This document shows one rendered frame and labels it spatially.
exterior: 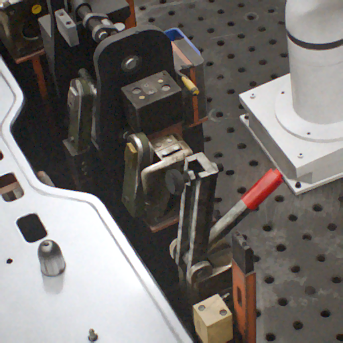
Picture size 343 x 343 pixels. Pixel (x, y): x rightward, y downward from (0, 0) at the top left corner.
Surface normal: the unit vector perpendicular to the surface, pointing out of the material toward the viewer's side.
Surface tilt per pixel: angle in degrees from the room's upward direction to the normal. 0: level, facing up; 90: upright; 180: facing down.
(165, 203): 90
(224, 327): 90
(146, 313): 0
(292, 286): 0
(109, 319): 0
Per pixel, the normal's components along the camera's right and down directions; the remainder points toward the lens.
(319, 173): 0.40, 0.65
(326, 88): 0.00, 0.73
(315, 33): -0.25, 0.73
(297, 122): -0.16, -0.67
